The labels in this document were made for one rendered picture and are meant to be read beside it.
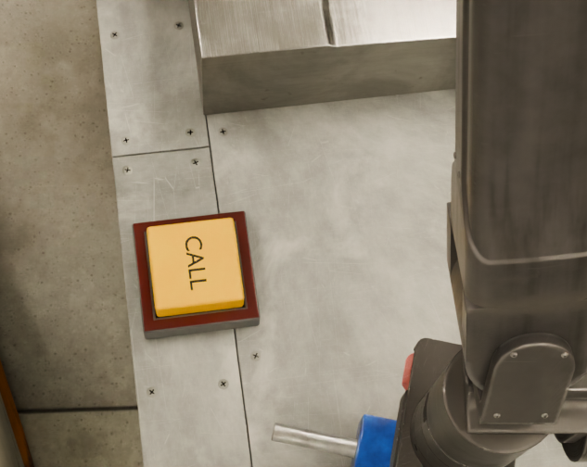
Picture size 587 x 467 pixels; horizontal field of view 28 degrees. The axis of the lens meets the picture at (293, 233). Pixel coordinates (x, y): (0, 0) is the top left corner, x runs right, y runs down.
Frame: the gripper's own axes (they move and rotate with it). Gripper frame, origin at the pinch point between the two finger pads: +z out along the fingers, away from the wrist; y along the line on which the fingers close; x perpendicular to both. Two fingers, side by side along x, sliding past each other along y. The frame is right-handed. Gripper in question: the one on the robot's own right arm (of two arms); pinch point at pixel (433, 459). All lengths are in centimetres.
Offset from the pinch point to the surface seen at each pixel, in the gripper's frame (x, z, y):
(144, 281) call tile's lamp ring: 21.0, 2.5, 8.5
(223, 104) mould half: 18.6, 2.8, 22.9
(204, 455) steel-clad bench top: 14.5, 4.6, -2.0
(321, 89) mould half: 11.8, 2.1, 25.3
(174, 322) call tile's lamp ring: 18.3, 2.5, 6.0
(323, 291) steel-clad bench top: 8.8, 4.6, 11.0
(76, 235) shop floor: 43, 84, 37
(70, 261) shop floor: 43, 84, 33
